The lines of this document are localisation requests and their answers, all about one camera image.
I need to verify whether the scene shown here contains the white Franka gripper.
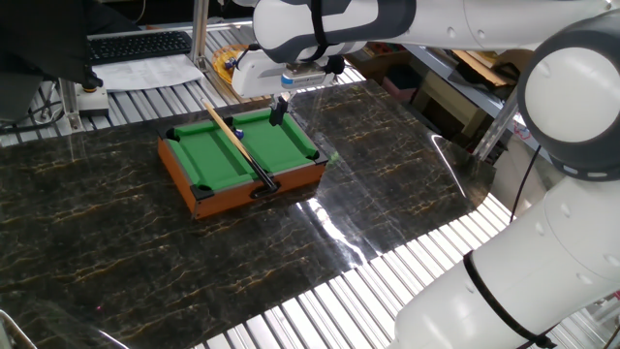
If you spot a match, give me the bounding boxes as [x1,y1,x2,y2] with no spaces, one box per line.
[231,48,336,128]

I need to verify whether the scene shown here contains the wooden pool cue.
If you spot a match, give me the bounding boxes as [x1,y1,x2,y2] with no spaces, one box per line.
[200,98,281,193]

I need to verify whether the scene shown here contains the mini green pool table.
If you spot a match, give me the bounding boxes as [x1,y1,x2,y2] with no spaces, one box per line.
[157,107,329,220]

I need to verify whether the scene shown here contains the yellow wicker basket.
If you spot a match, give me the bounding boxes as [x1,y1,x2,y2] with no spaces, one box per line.
[211,44,250,85]

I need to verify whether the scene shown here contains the brown cardboard box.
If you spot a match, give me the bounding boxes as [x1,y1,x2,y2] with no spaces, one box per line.
[346,46,413,84]

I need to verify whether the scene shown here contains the pink storage box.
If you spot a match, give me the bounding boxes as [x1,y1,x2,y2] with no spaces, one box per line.
[381,65,427,103]

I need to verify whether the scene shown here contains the white paper sheet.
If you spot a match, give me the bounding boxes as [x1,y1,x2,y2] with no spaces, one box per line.
[91,52,206,93]

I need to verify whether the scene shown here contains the black computer keyboard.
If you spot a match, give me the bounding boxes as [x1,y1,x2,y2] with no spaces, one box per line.
[86,30,194,67]

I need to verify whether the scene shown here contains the short aluminium profile foot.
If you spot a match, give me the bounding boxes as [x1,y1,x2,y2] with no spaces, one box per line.
[57,77,84,133]

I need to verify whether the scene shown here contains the dark marble pattern mat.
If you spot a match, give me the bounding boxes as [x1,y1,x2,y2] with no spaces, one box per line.
[0,79,496,349]

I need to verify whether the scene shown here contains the black computer monitor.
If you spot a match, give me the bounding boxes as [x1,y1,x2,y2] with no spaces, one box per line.
[0,0,106,96]

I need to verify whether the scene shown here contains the aluminium frame post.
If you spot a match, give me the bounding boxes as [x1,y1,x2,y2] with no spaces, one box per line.
[472,91,522,162]
[190,0,211,69]

